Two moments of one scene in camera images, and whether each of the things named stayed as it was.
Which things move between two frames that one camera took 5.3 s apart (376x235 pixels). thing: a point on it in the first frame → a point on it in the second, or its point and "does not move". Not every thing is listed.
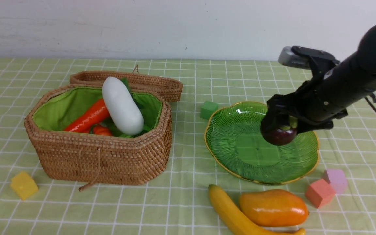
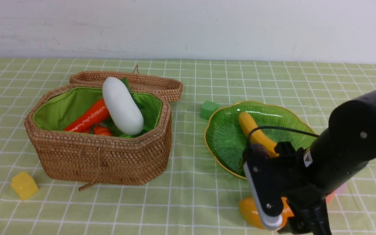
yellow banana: x=232 y=223 → x=257 y=136
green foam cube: x=207 y=109 does not move
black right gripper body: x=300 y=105 → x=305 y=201
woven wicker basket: x=99 y=156 does not move
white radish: x=125 y=111 does not move
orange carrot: x=98 y=112 does not move
